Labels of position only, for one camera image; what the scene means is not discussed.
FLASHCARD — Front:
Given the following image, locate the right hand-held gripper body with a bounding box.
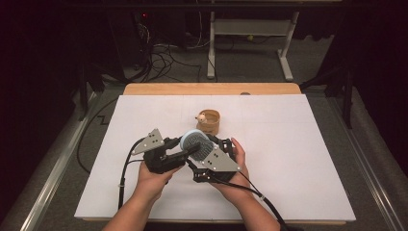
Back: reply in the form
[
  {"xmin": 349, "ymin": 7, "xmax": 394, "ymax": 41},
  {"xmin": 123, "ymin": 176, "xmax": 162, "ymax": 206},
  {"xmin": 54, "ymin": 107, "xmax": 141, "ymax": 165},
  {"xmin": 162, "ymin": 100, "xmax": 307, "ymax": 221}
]
[{"xmin": 191, "ymin": 137, "xmax": 242, "ymax": 184}]

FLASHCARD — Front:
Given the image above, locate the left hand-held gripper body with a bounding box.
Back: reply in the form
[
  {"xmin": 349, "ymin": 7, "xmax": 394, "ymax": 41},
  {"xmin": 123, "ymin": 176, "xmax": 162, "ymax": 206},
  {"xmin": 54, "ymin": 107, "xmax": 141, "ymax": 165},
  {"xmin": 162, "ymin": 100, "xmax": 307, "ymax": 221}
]
[{"xmin": 131, "ymin": 128, "xmax": 189, "ymax": 175}]

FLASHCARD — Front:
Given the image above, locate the light blue hairbrush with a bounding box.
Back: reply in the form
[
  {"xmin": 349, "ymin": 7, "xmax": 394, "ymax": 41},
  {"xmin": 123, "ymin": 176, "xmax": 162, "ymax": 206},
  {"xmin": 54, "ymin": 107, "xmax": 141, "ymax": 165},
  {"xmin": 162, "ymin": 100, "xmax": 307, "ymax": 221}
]
[{"xmin": 179, "ymin": 128, "xmax": 216, "ymax": 162}]

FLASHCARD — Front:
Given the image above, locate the person's left hand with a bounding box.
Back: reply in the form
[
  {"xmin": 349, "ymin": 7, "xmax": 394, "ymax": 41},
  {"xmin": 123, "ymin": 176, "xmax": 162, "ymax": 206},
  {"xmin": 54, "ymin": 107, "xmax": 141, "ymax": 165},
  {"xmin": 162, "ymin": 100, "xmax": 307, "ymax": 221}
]
[{"xmin": 133, "ymin": 160, "xmax": 186, "ymax": 201}]

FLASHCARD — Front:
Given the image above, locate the person's right hand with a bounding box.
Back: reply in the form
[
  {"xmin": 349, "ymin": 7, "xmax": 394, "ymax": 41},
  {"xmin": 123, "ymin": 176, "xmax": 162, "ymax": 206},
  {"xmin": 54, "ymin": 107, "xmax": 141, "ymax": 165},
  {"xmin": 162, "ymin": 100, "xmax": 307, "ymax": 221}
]
[{"xmin": 213, "ymin": 137, "xmax": 253, "ymax": 204}]

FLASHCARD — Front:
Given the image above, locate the wooden table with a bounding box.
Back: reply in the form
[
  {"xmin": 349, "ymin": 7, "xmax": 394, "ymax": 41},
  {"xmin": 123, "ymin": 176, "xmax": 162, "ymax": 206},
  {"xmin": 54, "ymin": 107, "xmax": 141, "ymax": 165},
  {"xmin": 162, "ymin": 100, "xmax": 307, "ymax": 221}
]
[{"xmin": 81, "ymin": 82, "xmax": 347, "ymax": 225}]

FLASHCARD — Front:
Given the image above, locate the white board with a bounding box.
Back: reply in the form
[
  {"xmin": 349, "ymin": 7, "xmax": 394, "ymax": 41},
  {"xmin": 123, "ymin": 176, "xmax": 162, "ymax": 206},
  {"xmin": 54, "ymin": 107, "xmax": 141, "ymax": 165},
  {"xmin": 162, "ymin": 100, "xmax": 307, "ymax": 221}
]
[{"xmin": 74, "ymin": 93, "xmax": 357, "ymax": 222}]

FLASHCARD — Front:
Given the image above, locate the black metal stand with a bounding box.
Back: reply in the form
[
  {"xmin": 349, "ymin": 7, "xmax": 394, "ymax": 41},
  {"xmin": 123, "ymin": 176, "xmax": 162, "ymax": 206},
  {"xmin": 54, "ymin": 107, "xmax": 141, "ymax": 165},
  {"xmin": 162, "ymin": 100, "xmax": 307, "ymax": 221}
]
[
  {"xmin": 78, "ymin": 61, "xmax": 106, "ymax": 121},
  {"xmin": 299, "ymin": 64, "xmax": 354, "ymax": 130}
]

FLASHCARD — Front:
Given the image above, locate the black computer tower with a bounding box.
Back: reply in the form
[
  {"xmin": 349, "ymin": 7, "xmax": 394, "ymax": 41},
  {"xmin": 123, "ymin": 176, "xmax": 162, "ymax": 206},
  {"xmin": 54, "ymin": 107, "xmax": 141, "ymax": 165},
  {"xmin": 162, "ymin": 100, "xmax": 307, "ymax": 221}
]
[{"xmin": 107, "ymin": 11, "xmax": 152, "ymax": 69}]

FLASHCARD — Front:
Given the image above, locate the left hand-held gripper black cable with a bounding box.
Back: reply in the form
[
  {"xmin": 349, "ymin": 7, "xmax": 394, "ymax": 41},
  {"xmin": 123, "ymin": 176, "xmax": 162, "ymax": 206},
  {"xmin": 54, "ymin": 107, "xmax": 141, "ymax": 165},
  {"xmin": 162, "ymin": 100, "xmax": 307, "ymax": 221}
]
[{"xmin": 117, "ymin": 138, "xmax": 147, "ymax": 211}]

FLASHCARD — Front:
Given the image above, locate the hand-held gripper black cable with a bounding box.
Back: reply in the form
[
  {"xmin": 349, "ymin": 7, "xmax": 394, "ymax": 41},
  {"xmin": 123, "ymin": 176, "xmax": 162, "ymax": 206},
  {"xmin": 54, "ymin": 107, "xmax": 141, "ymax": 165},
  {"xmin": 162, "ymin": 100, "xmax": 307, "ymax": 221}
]
[
  {"xmin": 117, "ymin": 138, "xmax": 147, "ymax": 211},
  {"xmin": 208, "ymin": 171, "xmax": 291, "ymax": 231}
]

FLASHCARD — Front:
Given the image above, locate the right hand-held gripper black cable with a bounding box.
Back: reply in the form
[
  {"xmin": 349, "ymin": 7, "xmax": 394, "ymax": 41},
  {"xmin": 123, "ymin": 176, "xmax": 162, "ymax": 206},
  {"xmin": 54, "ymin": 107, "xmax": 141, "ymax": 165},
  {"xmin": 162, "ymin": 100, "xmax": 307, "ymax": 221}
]
[{"xmin": 208, "ymin": 171, "xmax": 291, "ymax": 231}]

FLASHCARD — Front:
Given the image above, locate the long black floor cable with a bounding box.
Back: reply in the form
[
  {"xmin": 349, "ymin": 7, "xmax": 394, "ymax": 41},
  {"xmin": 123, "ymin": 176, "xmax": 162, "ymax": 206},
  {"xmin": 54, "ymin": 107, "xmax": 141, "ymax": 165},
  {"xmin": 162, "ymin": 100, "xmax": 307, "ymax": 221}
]
[{"xmin": 76, "ymin": 95, "xmax": 120, "ymax": 174}]

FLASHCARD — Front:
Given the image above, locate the bundle of black floor cables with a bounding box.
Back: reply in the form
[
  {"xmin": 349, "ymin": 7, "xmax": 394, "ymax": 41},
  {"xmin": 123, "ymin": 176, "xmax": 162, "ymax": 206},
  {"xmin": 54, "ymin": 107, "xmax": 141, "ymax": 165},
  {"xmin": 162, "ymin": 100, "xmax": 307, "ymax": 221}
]
[{"xmin": 128, "ymin": 41, "xmax": 203, "ymax": 83}]

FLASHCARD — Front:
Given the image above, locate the metal floor rail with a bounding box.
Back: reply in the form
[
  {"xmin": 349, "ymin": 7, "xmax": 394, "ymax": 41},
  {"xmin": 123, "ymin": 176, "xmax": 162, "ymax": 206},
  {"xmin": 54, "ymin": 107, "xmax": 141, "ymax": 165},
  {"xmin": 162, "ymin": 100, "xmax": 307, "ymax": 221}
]
[
  {"xmin": 18, "ymin": 90, "xmax": 98, "ymax": 231},
  {"xmin": 330, "ymin": 95, "xmax": 408, "ymax": 231}
]

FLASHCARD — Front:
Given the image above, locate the white metal table frame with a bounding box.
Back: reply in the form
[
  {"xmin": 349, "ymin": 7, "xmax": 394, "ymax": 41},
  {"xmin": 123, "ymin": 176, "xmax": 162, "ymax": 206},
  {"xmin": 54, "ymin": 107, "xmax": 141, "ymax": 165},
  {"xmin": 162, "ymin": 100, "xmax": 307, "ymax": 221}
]
[{"xmin": 206, "ymin": 11, "xmax": 294, "ymax": 82}]

